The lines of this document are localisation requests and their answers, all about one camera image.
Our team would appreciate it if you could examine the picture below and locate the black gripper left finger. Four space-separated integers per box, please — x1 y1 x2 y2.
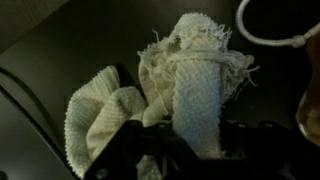
84 119 201 180

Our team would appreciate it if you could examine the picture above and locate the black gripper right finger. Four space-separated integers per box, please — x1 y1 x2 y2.
221 121 301 180

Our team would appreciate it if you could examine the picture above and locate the brown stuffed toy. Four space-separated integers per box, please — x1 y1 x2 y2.
294 33 320 148

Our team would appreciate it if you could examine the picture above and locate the white woven cloth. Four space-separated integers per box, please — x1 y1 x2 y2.
64 12 261 180

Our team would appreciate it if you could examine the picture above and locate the white cord loop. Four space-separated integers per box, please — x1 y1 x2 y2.
235 0 320 49

